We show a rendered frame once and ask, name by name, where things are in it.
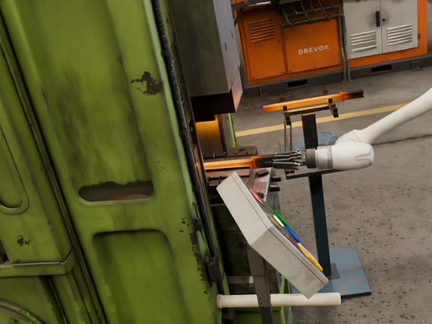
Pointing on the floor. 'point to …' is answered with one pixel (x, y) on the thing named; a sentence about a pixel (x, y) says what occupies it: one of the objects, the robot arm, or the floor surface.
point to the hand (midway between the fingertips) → (263, 161)
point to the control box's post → (263, 297)
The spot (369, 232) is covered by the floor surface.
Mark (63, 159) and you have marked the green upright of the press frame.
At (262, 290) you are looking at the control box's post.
